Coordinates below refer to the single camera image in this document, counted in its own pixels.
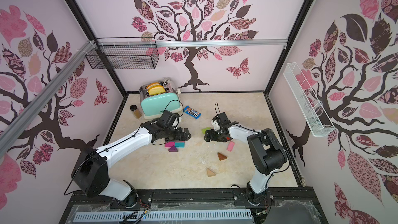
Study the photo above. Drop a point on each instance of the teal rectangular block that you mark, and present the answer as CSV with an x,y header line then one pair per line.
x,y
179,144

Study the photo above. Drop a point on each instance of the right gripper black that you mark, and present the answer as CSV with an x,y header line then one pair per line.
x,y
213,134

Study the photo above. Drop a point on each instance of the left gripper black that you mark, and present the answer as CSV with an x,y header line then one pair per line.
x,y
179,137

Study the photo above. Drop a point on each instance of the dark brown triangular block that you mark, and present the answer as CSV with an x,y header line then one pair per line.
x,y
221,156

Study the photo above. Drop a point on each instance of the white wire wall shelf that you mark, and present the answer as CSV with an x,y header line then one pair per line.
x,y
301,84

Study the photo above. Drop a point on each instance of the light pink block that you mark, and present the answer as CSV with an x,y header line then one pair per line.
x,y
230,146

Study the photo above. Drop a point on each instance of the blue candy packet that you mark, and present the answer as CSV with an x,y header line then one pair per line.
x,y
191,112

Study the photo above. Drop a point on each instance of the white slotted cable duct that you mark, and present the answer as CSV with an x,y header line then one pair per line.
x,y
179,215

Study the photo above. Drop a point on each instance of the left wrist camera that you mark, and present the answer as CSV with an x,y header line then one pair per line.
x,y
168,120

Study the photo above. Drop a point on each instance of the orange toast slice back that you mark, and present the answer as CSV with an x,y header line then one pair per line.
x,y
152,85

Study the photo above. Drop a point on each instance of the mint green toy toaster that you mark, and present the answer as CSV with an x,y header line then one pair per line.
x,y
153,106

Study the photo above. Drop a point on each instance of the light brown triangular block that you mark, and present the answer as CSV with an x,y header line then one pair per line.
x,y
210,173

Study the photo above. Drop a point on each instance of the magenta rectangular block front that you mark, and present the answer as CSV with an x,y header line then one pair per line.
x,y
169,144

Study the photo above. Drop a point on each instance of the black wire wall basket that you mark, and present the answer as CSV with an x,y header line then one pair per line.
x,y
133,53

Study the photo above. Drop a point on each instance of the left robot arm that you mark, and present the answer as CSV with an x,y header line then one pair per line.
x,y
91,171

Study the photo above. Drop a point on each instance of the small brown spice jar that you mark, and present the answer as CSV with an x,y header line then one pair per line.
x,y
136,111

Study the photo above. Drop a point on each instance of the lime green block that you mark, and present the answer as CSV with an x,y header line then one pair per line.
x,y
205,129

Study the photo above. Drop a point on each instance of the purple triangular wooden block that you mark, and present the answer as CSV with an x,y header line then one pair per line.
x,y
173,149

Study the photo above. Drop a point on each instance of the yellow toast slice front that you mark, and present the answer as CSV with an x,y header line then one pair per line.
x,y
156,89

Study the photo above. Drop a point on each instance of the wall aluminium rail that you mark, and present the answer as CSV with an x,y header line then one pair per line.
x,y
204,43
16,128

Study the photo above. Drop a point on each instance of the back wall aluminium rail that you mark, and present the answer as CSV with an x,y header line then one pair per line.
x,y
204,43

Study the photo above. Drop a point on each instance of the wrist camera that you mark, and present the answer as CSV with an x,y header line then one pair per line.
x,y
220,121
168,120

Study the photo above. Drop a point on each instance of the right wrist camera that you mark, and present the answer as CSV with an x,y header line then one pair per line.
x,y
220,121

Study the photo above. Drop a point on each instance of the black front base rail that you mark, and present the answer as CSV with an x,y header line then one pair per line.
x,y
236,196

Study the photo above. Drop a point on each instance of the left wall aluminium rail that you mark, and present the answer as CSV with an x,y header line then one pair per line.
x,y
16,128

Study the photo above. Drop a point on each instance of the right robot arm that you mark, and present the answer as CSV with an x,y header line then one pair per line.
x,y
268,155

